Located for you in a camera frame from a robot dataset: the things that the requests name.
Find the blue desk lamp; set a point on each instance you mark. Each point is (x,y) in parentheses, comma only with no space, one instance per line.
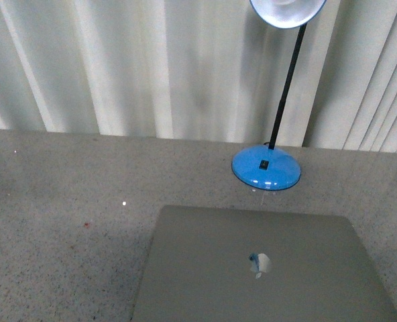
(266,166)

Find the white vertical blinds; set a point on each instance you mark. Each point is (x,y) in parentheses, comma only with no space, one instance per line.
(200,70)

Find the silver laptop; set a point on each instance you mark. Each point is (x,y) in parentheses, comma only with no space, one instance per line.
(237,265)

